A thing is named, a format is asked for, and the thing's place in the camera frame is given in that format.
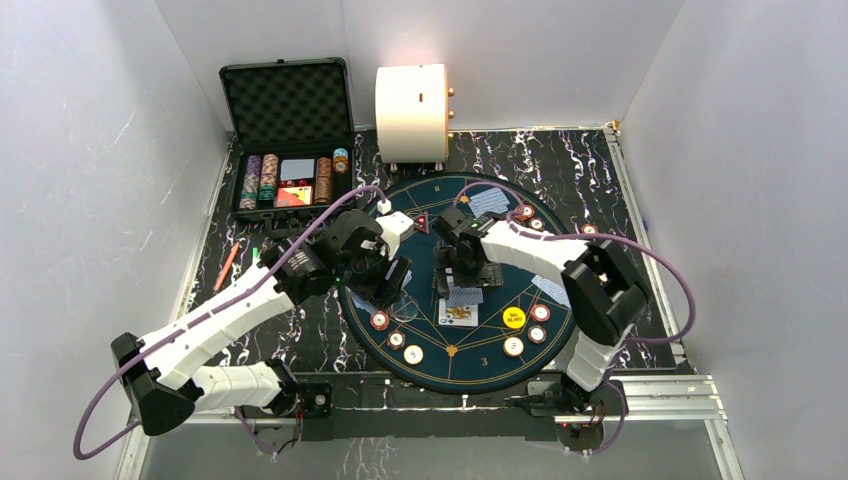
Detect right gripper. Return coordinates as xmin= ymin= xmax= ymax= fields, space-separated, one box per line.
xmin=434 ymin=244 xmax=504 ymax=297

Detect face-down blue card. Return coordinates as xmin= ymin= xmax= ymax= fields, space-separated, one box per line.
xmin=445 ymin=286 xmax=484 ymax=308

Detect blue playing card deck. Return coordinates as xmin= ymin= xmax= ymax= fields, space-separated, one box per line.
xmin=386 ymin=257 xmax=412 ymax=290

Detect queen of spades card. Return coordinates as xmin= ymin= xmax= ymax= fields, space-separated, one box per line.
xmin=437 ymin=299 xmax=479 ymax=327

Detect dealt card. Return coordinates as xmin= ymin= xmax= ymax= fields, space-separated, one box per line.
xmin=468 ymin=200 xmax=508 ymax=217
xmin=531 ymin=275 xmax=571 ymax=307
xmin=348 ymin=291 xmax=377 ymax=315

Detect red chips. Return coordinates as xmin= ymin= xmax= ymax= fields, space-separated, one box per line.
xmin=369 ymin=311 xmax=391 ymax=331
xmin=515 ymin=204 xmax=535 ymax=222
xmin=529 ymin=303 xmax=551 ymax=323

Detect yellow big blind button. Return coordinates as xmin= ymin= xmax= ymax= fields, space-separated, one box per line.
xmin=502 ymin=306 xmax=527 ymax=330

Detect clear dealer button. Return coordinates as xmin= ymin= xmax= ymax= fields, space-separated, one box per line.
xmin=389 ymin=297 xmax=420 ymax=324

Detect brown chips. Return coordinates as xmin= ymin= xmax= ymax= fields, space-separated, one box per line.
xmin=527 ymin=325 xmax=547 ymax=344
xmin=386 ymin=330 xmax=406 ymax=351
xmin=528 ymin=217 xmax=545 ymax=231

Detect yellow chips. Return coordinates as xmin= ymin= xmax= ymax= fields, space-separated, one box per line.
xmin=403 ymin=345 xmax=424 ymax=365
xmin=503 ymin=336 xmax=525 ymax=358

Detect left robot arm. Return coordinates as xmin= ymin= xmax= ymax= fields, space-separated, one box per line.
xmin=111 ymin=209 xmax=414 ymax=436

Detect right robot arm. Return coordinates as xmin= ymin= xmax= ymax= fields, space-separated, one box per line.
xmin=431 ymin=206 xmax=649 ymax=414

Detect red triangular all-in marker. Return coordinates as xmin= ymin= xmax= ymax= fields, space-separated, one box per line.
xmin=414 ymin=213 xmax=430 ymax=235

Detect red card box in case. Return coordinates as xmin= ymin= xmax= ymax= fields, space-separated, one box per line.
xmin=274 ymin=185 xmax=313 ymax=208

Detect round blue poker mat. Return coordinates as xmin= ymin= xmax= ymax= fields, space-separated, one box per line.
xmin=338 ymin=173 xmax=575 ymax=394

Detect brown chip row in case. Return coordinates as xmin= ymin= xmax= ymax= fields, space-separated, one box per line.
xmin=314 ymin=157 xmax=332 ymax=204

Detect orange blue chip stack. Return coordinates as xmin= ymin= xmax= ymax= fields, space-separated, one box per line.
xmin=332 ymin=148 xmax=350 ymax=174

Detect card deck in case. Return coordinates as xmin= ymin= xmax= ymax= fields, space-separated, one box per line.
xmin=279 ymin=158 xmax=316 ymax=182

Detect purple chip row in case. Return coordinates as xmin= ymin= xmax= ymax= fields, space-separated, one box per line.
xmin=239 ymin=155 xmax=262 ymax=210

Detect pink green chip row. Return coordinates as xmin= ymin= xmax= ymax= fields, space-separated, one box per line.
xmin=258 ymin=154 xmax=279 ymax=202

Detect orange pen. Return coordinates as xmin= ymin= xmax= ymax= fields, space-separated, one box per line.
xmin=213 ymin=242 xmax=241 ymax=293

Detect black chip carrying case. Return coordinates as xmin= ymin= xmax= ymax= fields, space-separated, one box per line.
xmin=219 ymin=57 xmax=354 ymax=238

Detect white cylindrical device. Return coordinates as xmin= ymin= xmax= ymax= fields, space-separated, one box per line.
xmin=374 ymin=64 xmax=453 ymax=171

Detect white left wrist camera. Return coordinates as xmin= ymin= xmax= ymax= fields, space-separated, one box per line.
xmin=376 ymin=200 xmax=414 ymax=260

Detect aluminium frame rail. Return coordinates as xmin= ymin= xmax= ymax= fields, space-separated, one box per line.
xmin=602 ymin=121 xmax=744 ymax=479

